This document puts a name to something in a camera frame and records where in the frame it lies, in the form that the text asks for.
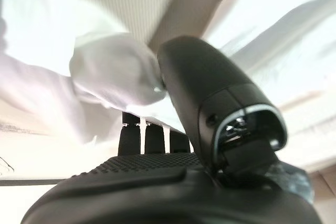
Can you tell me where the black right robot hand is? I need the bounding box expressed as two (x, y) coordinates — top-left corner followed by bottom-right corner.
(20, 35), (323, 224)

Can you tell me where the white garment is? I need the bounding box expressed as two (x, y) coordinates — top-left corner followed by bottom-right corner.
(0, 0), (336, 167)

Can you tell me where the bed with beige cover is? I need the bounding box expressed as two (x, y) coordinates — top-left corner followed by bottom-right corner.
(80, 0), (237, 49)

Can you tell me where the brown upholstered bed frame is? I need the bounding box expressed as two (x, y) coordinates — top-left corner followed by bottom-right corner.
(307, 166), (336, 224)

